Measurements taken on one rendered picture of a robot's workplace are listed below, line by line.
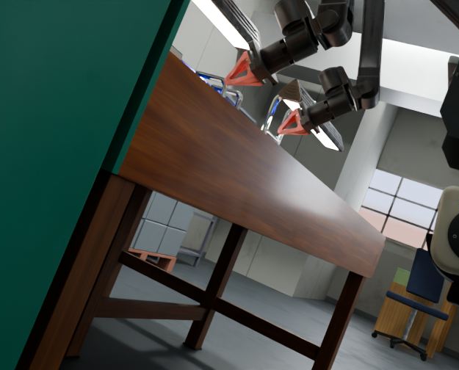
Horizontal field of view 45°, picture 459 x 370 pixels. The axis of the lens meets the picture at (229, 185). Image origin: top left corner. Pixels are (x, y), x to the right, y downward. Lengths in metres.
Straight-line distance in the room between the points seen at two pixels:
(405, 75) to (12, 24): 5.73
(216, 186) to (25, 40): 0.51
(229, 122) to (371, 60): 0.64
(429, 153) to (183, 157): 8.59
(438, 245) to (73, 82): 0.74
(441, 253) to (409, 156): 8.30
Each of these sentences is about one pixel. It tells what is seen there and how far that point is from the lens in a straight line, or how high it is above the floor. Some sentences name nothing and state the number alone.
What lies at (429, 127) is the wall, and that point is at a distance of 9.50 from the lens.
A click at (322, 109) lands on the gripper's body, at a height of 0.94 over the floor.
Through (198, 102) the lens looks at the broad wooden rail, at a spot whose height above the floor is 0.73.
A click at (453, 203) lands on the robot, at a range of 1.12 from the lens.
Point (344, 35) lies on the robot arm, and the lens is 1.16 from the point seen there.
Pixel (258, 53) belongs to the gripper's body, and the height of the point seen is 0.92.
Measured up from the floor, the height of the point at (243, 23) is 1.07.
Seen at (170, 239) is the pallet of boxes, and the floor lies 0.27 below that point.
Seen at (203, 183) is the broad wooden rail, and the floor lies 0.62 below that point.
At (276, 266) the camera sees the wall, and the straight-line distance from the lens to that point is 7.33.
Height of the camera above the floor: 0.58
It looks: 4 degrees up
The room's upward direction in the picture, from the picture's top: 22 degrees clockwise
